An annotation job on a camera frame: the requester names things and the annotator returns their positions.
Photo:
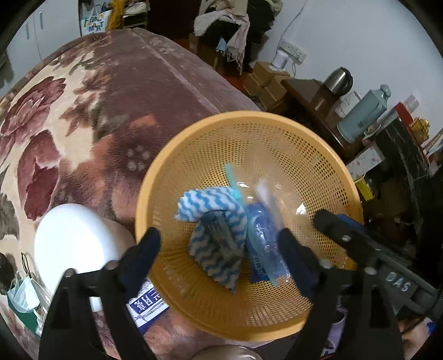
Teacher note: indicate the white wall power strip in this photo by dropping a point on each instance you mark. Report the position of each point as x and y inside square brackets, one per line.
[295, 53]

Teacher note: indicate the blue tissue packet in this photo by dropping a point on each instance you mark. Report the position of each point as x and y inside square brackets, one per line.
[267, 263]

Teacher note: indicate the orange plastic basket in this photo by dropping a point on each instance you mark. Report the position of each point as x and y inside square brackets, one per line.
[305, 175]

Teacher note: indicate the cardboard boxes stack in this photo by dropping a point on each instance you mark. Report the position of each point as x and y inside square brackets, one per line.
[264, 84]

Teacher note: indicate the pile of clothes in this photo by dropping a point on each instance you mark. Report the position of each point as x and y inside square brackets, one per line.
[233, 27]

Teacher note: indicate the white wardrobe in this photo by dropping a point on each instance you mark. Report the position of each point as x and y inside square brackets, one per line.
[53, 24]

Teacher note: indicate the white plastic bottle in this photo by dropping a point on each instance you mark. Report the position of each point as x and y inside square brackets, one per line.
[71, 236]

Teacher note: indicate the blue white striped cloth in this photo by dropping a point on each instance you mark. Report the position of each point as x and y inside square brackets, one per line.
[218, 240]

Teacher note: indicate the green scouring pad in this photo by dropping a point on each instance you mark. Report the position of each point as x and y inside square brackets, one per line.
[29, 320]

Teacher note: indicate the floral plush blanket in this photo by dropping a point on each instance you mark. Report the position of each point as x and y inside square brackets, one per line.
[84, 125]

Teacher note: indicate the person's right hand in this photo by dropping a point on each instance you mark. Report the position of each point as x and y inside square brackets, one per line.
[414, 334]

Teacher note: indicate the black mesh scrunchie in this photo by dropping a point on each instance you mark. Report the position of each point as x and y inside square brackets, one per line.
[7, 274]

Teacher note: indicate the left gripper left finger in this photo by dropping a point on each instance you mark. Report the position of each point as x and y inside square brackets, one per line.
[69, 331]

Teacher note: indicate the white blue tissue pack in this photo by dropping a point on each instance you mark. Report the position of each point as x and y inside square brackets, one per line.
[146, 307]

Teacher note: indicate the teal surgical face mask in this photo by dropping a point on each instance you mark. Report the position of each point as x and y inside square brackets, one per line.
[22, 294]

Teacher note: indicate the clear plastic mask bag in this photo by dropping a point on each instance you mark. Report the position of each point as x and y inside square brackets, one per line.
[290, 249]

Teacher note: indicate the steel electric kettle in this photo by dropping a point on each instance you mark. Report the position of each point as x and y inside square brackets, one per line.
[339, 82]

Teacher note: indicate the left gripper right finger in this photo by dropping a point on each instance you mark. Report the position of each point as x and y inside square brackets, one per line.
[351, 316]

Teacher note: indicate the grey green thermos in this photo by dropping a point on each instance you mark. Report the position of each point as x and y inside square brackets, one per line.
[364, 113]

